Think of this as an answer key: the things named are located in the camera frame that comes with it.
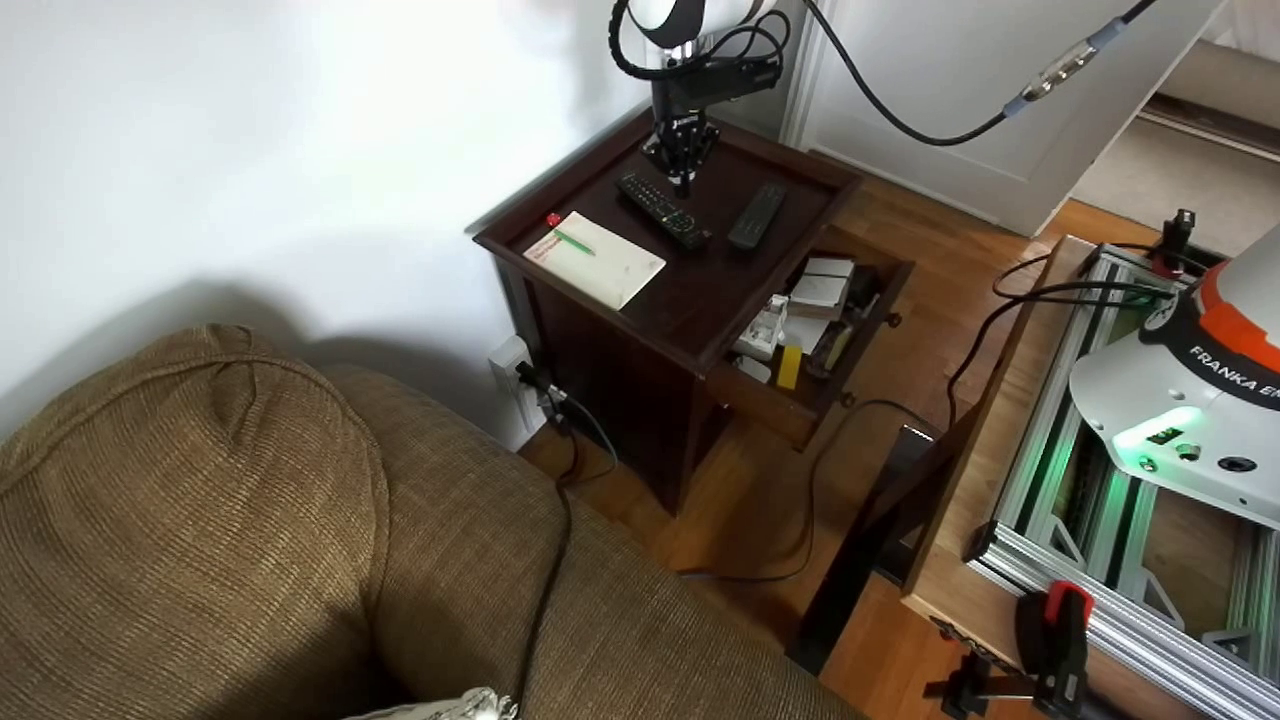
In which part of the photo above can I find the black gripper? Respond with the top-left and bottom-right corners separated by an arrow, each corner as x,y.
647,87 -> 718,190

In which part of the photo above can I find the long black remote control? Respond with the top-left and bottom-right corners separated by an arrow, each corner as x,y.
610,165 -> 715,255

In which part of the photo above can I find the short black remote control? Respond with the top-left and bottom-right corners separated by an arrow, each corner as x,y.
723,178 -> 793,255

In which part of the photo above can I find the dark wooden side table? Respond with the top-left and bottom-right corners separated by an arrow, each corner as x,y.
464,90 -> 871,516

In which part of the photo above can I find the white notepad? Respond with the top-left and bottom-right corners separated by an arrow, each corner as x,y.
518,208 -> 667,316

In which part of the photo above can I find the flat white box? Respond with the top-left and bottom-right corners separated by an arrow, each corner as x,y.
784,279 -> 849,324
797,251 -> 861,296

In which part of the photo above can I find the small yellow item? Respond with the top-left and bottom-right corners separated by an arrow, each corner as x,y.
772,338 -> 809,391

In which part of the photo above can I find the black power plug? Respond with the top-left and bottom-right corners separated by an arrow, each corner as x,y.
517,354 -> 591,433

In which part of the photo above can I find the dark wooden table drawer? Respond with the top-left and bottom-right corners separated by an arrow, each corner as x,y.
700,220 -> 918,455

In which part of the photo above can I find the white door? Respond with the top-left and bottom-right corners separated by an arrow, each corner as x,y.
779,0 -> 1222,239

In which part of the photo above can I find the black stand bar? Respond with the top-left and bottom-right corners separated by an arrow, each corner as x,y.
784,421 -> 939,675

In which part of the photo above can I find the small black clamp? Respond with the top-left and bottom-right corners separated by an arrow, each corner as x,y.
1153,202 -> 1203,279

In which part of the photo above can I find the brown fabric sofa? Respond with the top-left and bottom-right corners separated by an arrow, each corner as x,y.
0,320 -> 857,720

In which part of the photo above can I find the black and red clamp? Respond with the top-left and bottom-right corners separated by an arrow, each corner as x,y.
1013,576 -> 1100,720

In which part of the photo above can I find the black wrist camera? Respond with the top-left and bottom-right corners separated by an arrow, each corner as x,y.
652,53 -> 788,102

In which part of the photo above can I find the white wall outlet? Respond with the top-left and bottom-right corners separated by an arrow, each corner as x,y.
482,330 -> 545,400

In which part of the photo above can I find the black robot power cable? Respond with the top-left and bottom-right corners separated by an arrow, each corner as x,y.
945,251 -> 1183,437

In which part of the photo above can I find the looped black floor cable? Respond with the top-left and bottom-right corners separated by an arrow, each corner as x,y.
673,394 -> 937,587

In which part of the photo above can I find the thin black floor cable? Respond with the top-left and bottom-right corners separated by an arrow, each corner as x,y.
506,394 -> 588,703

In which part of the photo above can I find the aluminium frame machine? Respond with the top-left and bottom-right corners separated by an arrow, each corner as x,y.
901,230 -> 1280,720

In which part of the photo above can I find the aluminium profile robot frame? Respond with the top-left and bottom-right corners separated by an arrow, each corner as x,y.
963,237 -> 1280,720

